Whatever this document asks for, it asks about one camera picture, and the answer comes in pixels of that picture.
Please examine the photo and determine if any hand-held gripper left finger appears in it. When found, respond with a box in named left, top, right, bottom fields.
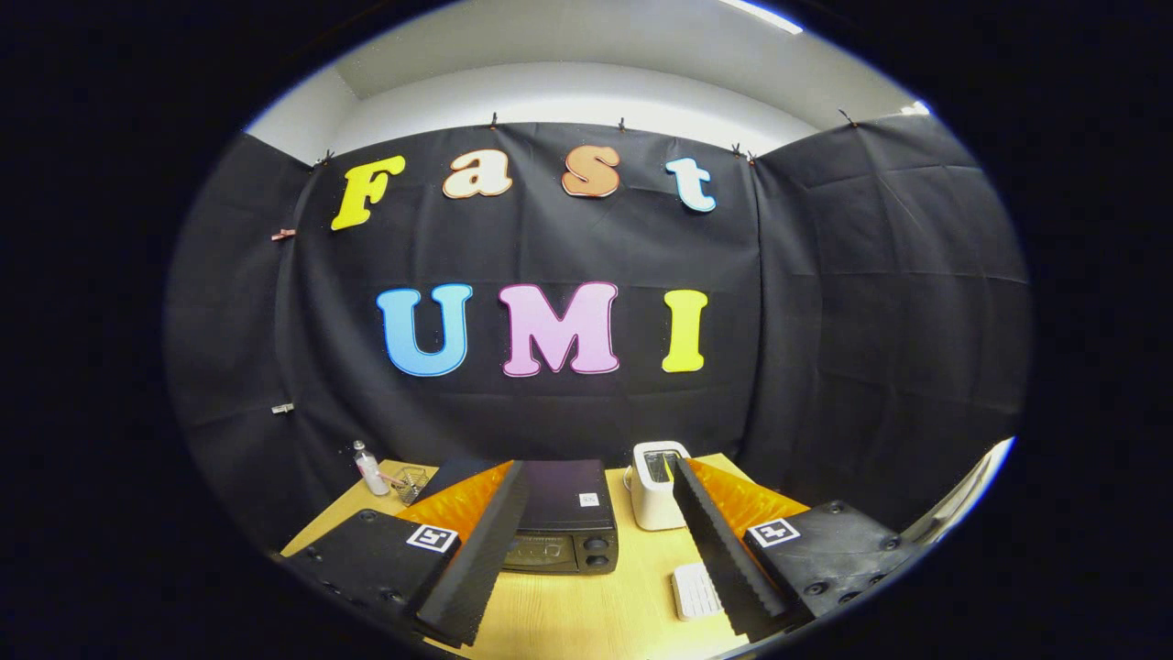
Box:
left=280, top=458, right=531, bottom=649

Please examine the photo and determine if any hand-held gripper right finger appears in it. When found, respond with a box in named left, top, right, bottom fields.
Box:
left=672, top=456, right=920, bottom=643

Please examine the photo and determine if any black toaster oven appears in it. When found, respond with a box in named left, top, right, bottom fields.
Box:
left=417, top=456, right=619, bottom=577

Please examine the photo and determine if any white bread toaster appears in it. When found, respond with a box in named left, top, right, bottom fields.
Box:
left=629, top=441, right=693, bottom=532

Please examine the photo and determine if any white foam tray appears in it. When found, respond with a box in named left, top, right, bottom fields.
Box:
left=672, top=562, right=725, bottom=622

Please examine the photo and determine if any clear plastic bottle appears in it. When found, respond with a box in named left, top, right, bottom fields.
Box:
left=353, top=440, right=390, bottom=497

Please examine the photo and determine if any white curved furniture edge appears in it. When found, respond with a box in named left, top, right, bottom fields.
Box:
left=903, top=437, right=1016, bottom=548

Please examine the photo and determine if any wire mesh basket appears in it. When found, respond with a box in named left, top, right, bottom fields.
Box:
left=392, top=466, right=432, bottom=507

